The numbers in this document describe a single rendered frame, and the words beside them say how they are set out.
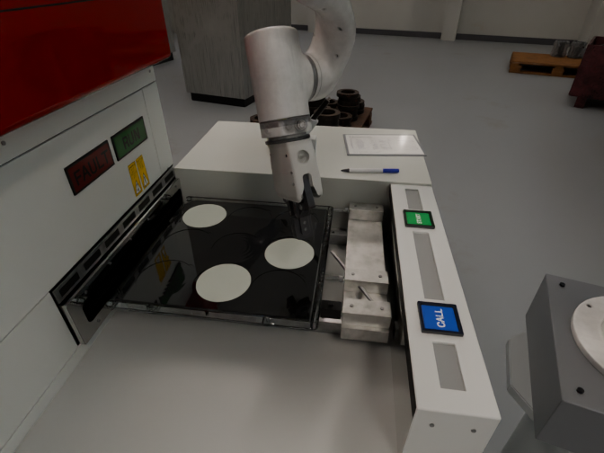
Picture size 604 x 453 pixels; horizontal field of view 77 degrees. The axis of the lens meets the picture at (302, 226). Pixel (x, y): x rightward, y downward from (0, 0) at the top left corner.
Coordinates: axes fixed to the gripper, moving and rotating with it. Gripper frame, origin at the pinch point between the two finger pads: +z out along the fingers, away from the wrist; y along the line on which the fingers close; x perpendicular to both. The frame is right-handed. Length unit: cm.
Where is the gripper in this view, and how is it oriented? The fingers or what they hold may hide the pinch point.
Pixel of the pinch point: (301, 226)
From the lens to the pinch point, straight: 66.6
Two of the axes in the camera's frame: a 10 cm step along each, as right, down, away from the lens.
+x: -8.9, 2.6, -3.9
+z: 1.5, 9.5, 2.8
